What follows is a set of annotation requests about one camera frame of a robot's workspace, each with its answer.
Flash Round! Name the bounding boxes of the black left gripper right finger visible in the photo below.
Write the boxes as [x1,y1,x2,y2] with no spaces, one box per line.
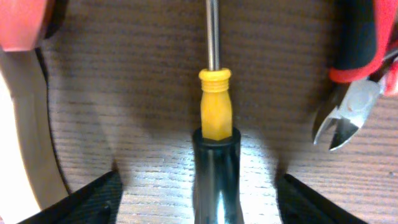
[277,174,367,224]

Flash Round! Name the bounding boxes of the orange scraper wooden handle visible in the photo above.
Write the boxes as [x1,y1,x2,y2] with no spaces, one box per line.
[0,0,70,224]

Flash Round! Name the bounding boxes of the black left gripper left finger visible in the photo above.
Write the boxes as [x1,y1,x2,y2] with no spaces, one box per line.
[20,170,123,224]

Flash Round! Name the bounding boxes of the red black cutting pliers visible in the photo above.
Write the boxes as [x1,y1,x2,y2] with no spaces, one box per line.
[312,0,397,151]

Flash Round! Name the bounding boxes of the yellow black screwdriver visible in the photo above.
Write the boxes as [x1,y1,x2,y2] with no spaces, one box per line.
[192,0,244,223]

